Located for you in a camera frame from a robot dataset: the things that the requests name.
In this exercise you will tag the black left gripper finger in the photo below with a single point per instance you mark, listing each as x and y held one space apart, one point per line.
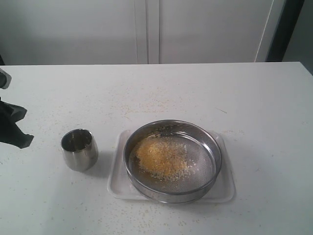
11 134
10 113

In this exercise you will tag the stainless steel cup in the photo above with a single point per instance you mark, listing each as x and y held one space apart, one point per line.
79 149

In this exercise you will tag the yellow and white grain mixture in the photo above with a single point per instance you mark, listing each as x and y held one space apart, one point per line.
163 158

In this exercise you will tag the round steel mesh sieve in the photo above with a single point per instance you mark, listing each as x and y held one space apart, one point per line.
202 150

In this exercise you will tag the white cabinet doors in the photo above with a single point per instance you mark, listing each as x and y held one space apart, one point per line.
68 32

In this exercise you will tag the clear plastic tray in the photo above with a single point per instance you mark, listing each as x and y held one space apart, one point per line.
120 186

